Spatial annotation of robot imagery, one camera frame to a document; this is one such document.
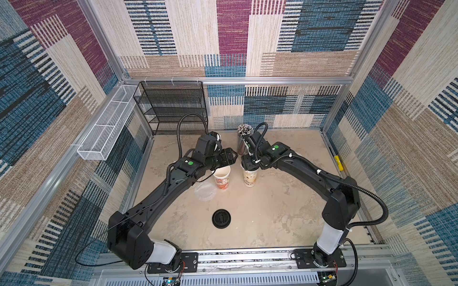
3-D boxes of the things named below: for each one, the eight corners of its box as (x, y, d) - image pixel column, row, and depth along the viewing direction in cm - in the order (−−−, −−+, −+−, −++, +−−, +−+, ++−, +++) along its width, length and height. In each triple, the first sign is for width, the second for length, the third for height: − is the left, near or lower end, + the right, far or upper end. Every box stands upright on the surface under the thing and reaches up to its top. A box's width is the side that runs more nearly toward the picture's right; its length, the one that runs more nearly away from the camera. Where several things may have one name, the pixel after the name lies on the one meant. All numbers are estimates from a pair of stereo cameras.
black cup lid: (211, 229, 84) (211, 227, 82) (213, 211, 89) (212, 208, 87) (231, 229, 84) (231, 227, 82) (231, 211, 89) (231, 208, 87)
